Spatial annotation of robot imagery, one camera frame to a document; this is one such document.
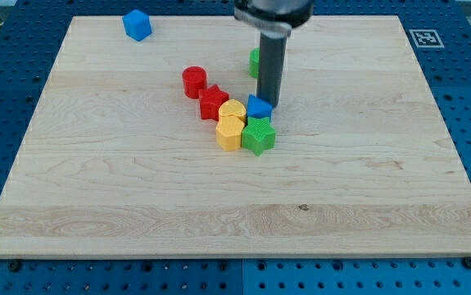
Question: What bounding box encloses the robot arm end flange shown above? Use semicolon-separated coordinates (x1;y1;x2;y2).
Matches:
233;0;315;36

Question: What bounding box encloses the green star block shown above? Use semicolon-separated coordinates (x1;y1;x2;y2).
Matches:
242;116;276;156

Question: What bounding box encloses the blue triangle block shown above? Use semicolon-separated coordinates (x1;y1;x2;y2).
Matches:
247;94;273;119

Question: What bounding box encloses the red star block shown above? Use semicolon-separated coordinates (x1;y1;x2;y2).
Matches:
198;84;229;120

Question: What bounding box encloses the yellow pentagon block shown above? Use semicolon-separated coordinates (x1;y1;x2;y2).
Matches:
215;116;245;152

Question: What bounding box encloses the yellow heart block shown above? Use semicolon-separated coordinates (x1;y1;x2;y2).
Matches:
218;99;247;123

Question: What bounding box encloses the red cylinder block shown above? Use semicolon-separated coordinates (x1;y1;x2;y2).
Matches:
181;66;207;99

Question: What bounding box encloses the green block behind tool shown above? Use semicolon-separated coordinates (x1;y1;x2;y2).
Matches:
248;48;260;79

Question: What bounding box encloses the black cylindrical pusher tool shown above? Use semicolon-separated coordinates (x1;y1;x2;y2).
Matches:
256;32;287;107

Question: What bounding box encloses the wooden board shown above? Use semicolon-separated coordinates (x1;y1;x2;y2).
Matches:
0;16;471;260

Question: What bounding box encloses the blue cube block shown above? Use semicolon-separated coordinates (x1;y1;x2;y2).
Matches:
122;9;152;42

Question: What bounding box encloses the white fiducial marker tag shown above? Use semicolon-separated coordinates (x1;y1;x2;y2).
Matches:
410;29;444;48

